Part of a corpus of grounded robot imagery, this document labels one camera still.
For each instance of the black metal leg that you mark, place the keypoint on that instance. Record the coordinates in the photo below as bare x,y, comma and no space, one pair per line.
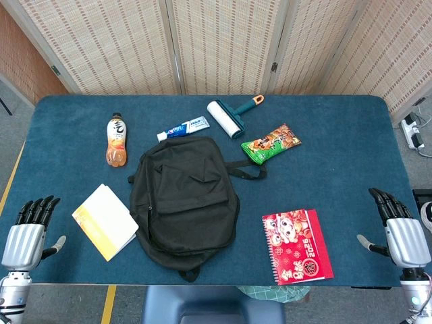
5,106

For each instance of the teal lint roller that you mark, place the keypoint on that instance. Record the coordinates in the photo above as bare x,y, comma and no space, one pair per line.
224,118

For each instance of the green orange snack bag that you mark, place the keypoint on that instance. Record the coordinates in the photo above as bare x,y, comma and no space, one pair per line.
270,143

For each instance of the blue felt table cover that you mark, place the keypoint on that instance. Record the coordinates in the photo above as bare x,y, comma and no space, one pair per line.
337,175

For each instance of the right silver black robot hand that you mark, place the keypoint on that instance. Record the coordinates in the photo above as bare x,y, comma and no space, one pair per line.
406,239

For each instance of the black box on floor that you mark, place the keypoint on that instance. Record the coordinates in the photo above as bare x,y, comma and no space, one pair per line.
422,197

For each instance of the orange drink bottle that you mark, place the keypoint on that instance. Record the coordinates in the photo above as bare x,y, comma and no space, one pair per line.
116,141

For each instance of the black backpack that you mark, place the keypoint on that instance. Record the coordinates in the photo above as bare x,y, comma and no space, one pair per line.
185,202

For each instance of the white power strip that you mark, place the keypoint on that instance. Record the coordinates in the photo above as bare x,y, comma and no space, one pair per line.
410,133

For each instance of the green checkered cloth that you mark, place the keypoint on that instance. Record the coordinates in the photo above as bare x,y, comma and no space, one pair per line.
273,293

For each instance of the white yellow booklet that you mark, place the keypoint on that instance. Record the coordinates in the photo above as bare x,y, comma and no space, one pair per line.
106,221

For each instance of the red spiral calendar notebook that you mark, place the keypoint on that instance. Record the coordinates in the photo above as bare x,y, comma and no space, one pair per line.
297,246

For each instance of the blue chair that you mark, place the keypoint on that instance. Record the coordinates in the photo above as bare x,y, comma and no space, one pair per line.
209,303

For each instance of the metal screen hinge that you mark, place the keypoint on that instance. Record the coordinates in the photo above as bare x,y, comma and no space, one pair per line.
274,67
55,70

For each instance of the woven folding screen panel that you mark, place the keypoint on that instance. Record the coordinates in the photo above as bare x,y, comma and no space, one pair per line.
222,44
101,44
395,50
314,44

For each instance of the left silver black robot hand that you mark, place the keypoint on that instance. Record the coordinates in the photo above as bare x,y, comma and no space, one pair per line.
23,243

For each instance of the blue white toothpaste tube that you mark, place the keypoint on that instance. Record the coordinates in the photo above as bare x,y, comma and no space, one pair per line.
185,129

